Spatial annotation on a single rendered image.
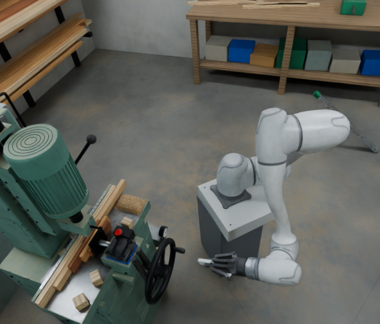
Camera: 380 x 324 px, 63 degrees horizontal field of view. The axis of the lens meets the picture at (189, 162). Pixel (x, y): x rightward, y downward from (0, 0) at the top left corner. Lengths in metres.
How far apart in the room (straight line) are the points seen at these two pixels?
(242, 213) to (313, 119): 0.78
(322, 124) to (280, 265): 0.56
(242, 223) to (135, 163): 1.60
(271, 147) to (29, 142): 0.77
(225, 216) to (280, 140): 0.74
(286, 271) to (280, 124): 0.57
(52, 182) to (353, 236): 2.15
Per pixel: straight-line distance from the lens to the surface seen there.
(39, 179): 1.08
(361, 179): 3.03
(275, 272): 1.31
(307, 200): 2.74
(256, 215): 1.72
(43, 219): 1.37
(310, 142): 1.11
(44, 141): 1.06
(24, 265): 1.71
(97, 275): 1.37
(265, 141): 1.07
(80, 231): 1.38
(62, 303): 1.42
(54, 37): 4.22
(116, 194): 1.58
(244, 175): 1.62
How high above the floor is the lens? 2.12
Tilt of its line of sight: 46 degrees down
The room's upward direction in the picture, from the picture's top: 6 degrees counter-clockwise
